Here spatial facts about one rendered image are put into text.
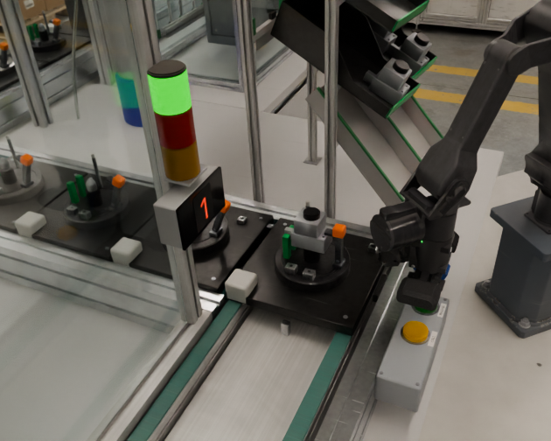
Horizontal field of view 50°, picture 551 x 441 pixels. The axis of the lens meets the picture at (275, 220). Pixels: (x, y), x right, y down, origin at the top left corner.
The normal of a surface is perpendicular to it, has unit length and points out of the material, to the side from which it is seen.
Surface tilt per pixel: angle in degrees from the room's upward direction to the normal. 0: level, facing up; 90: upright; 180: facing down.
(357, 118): 45
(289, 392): 0
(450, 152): 56
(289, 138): 0
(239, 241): 0
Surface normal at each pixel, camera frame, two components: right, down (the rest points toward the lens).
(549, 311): 0.35, 0.54
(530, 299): -0.41, 0.55
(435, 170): -0.78, -0.23
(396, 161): 0.55, -0.35
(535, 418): -0.04, -0.80
